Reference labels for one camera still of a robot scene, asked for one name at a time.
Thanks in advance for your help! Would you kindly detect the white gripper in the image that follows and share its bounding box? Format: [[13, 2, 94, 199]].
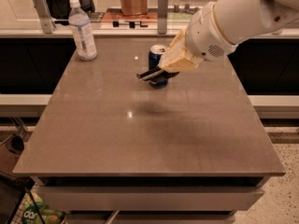
[[158, 2, 236, 73]]

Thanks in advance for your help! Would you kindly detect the black rxbar chocolate wrapper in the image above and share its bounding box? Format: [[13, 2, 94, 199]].
[[136, 66, 178, 83]]

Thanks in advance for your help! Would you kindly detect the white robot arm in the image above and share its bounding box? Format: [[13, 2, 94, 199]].
[[159, 0, 299, 73]]

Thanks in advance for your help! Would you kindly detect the clear blue plastic water bottle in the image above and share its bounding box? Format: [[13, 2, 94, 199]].
[[68, 0, 97, 61]]

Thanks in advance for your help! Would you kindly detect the blue pepsi soda can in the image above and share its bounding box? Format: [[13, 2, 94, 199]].
[[149, 44, 168, 89]]

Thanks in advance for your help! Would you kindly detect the grey table drawer front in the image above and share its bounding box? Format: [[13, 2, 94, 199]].
[[38, 187, 263, 211]]

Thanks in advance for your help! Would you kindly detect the green snack bag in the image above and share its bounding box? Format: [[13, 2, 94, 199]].
[[21, 193, 66, 224]]

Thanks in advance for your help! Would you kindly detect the middle metal glass bracket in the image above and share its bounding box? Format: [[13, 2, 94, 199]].
[[157, 0, 168, 35]]

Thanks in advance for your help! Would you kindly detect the metal glass bracket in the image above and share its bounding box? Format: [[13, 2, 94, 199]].
[[157, 0, 168, 35], [32, 0, 56, 34]]

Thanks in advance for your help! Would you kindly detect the left metal glass bracket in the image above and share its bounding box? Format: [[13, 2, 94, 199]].
[[32, 0, 56, 34]]

